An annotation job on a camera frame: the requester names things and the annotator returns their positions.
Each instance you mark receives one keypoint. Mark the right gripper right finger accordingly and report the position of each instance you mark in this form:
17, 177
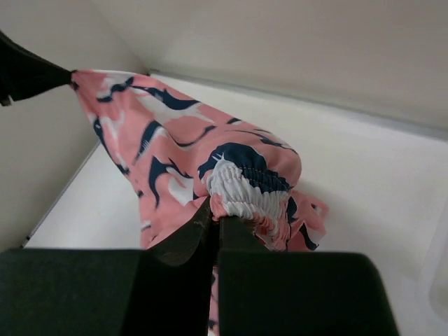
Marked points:
236, 236

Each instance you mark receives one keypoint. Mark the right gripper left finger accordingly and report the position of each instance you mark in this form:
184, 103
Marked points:
179, 247

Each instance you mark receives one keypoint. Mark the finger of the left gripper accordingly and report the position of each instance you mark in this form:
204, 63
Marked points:
25, 75

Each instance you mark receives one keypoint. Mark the pink navy patterned shorts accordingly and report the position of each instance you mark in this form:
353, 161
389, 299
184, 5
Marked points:
176, 151

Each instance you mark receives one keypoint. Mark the aluminium table edge rail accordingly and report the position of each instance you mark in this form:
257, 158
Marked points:
65, 188

